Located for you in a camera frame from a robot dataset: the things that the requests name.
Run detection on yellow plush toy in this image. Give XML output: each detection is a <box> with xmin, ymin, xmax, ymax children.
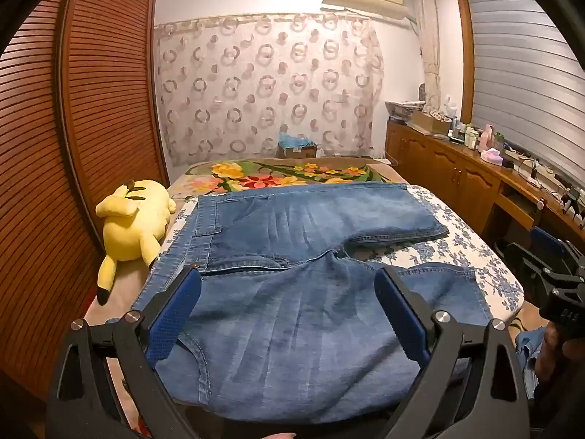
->
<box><xmin>95</xmin><ymin>179</ymin><xmax>177</xmax><ymax>306</ymax></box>

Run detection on blue floral bedsheet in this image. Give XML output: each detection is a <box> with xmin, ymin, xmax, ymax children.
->
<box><xmin>132</xmin><ymin>183</ymin><xmax>525</xmax><ymax>330</ymax></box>

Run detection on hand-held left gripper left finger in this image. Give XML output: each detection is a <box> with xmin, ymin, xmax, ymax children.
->
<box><xmin>46</xmin><ymin>265</ymin><xmax>204</xmax><ymax>439</ymax></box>

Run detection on small cardboard box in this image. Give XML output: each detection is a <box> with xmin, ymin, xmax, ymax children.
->
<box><xmin>276</xmin><ymin>142</ymin><xmax>319</xmax><ymax>159</ymax></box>

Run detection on long wooden cabinet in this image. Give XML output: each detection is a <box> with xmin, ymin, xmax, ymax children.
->
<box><xmin>385</xmin><ymin>119</ymin><xmax>585</xmax><ymax>259</ymax></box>

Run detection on beige lace curtain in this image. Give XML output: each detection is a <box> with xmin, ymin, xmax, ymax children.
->
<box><xmin>409</xmin><ymin>0</ymin><xmax>443</xmax><ymax>107</ymax></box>

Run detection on open cardboard box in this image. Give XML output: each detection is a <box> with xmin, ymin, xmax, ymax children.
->
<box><xmin>410</xmin><ymin>110</ymin><xmax>452</xmax><ymax>135</ymax></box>

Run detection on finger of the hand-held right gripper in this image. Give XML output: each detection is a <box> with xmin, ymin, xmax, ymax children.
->
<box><xmin>502</xmin><ymin>241</ymin><xmax>556</xmax><ymax>296</ymax></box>
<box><xmin>529</xmin><ymin>226</ymin><xmax>585</xmax><ymax>266</ymax></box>

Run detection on ring-patterned sheer curtain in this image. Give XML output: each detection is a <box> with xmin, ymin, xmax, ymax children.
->
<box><xmin>153</xmin><ymin>11</ymin><xmax>385</xmax><ymax>168</ymax></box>

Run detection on person's right hand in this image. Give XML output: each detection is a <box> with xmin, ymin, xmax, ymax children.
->
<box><xmin>534</xmin><ymin>322</ymin><xmax>572</xmax><ymax>382</ymax></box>

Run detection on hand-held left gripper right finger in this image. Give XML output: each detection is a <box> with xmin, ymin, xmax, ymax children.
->
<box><xmin>374</xmin><ymin>265</ymin><xmax>533</xmax><ymax>439</ymax></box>

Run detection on grey window blind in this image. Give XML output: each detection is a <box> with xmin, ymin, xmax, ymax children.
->
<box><xmin>466</xmin><ymin>0</ymin><xmax>585</xmax><ymax>193</ymax></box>

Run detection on crumpled blue bag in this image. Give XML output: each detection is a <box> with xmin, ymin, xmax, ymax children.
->
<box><xmin>279</xmin><ymin>130</ymin><xmax>312</xmax><ymax>148</ymax></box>

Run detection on wooden louvered wardrobe door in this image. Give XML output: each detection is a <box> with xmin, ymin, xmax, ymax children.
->
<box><xmin>57</xmin><ymin>0</ymin><xmax>171</xmax><ymax>250</ymax></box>
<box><xmin>0</xmin><ymin>4</ymin><xmax>108</xmax><ymax>403</ymax></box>

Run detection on blue denim pants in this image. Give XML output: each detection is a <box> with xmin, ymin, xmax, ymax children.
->
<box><xmin>132</xmin><ymin>183</ymin><xmax>494</xmax><ymax>424</ymax></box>

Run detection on colourful floral blanket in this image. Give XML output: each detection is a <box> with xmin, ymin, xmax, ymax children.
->
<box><xmin>185</xmin><ymin>159</ymin><xmax>389</xmax><ymax>195</ymax></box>

